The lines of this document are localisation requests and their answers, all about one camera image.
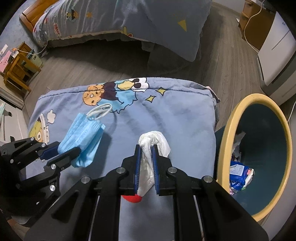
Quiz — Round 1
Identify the light blue face mask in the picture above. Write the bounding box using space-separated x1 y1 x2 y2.
58 103 112 168

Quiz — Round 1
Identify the white tissue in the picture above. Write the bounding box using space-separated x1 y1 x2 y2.
137 131 171 197

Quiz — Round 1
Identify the yellow rimmed teal trash bin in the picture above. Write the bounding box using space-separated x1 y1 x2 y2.
214 93 292 222

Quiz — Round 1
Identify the blue white package in bin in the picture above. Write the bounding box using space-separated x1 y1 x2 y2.
229 161 255 195

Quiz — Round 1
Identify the red round object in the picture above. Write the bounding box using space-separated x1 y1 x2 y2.
122 194 142 203

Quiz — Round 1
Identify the wooden bedside table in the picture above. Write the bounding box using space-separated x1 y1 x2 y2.
1 42 43 96

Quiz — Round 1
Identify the blue cartoon cushion cover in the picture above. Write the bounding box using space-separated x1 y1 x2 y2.
24 77 220 241

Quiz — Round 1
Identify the grey bed sheet skirt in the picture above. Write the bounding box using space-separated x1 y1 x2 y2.
48 33 192 74

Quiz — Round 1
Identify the white grey air purifier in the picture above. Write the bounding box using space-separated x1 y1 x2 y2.
257 13 295 105

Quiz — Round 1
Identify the blue cartoon duvet on bed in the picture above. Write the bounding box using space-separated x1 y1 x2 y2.
33 1 211 62

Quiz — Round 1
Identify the wooden bed frame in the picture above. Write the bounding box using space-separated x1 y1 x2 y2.
19 0 58 33

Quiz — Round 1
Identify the white power cable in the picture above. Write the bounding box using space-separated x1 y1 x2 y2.
243 0 269 53

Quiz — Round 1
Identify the wooden cabinet by wall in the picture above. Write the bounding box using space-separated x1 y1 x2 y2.
238 1 275 50

